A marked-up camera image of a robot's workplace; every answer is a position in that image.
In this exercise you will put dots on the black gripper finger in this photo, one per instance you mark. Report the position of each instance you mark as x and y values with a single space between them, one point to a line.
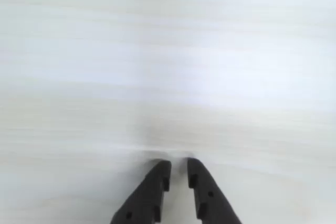
147 197
210 203

